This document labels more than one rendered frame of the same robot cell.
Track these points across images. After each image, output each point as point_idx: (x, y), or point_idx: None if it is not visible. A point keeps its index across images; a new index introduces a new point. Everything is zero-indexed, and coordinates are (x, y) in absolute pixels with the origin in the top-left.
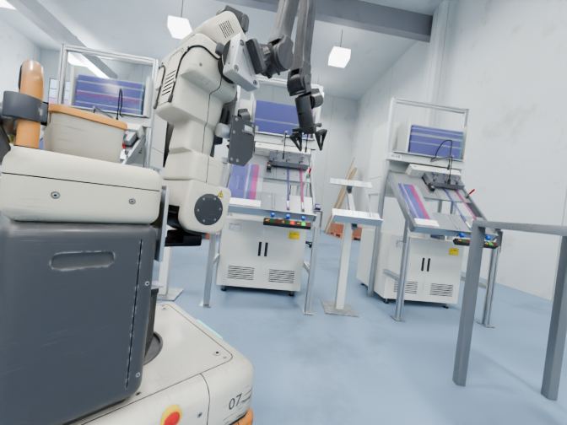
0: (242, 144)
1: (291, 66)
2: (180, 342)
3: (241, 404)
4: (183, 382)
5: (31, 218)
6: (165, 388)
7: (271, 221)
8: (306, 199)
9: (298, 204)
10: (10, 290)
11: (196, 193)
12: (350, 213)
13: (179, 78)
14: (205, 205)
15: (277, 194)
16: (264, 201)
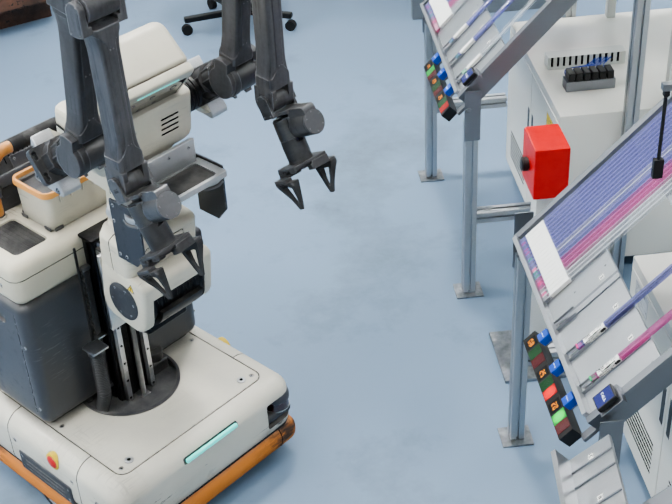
0: (128, 238)
1: (78, 173)
2: (149, 424)
3: None
4: (76, 448)
5: None
6: (69, 440)
7: (531, 351)
8: (645, 353)
9: (612, 352)
10: None
11: (107, 277)
12: (606, 491)
13: None
14: (117, 295)
15: (619, 283)
16: (576, 287)
